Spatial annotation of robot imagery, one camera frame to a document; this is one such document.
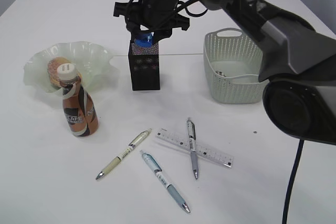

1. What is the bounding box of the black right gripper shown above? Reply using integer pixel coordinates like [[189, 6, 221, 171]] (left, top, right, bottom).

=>
[[113, 0, 190, 43]]

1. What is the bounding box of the blue pencil sharpener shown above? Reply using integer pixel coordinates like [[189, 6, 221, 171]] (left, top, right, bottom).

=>
[[134, 33, 153, 48]]

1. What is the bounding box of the paper ball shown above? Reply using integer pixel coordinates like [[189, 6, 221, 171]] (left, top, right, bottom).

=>
[[215, 70, 227, 77]]

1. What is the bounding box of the sugared orange bread bun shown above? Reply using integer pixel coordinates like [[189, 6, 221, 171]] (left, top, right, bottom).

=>
[[47, 57, 70, 89]]

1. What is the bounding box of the grey retractable pen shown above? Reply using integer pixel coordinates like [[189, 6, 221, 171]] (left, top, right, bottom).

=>
[[186, 118, 198, 179]]

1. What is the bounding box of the brown Nescafe coffee bottle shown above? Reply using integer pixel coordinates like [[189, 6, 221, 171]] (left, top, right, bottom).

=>
[[57, 63, 98, 137]]

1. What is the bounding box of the beige retractable pen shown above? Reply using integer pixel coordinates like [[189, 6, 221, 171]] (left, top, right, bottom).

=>
[[96, 128, 152, 181]]

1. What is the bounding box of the blue retractable pen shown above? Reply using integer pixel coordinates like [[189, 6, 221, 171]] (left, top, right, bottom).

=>
[[140, 150, 191, 214]]

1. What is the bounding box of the clear plastic ruler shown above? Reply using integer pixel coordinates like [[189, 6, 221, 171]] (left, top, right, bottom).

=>
[[156, 129, 234, 168]]

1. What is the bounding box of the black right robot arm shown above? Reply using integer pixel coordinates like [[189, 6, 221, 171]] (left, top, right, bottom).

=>
[[113, 0, 335, 145]]

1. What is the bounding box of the black mesh pen holder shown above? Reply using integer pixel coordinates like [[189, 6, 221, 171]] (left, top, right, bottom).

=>
[[128, 41, 160, 91]]

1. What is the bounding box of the green wavy glass plate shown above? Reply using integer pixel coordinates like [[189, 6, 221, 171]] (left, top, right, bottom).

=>
[[23, 41, 113, 96]]

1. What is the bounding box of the green plastic woven basket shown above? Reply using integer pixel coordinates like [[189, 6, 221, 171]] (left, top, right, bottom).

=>
[[203, 28, 268, 104]]

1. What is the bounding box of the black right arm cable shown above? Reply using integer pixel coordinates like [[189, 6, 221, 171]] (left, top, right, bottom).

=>
[[125, 0, 307, 224]]

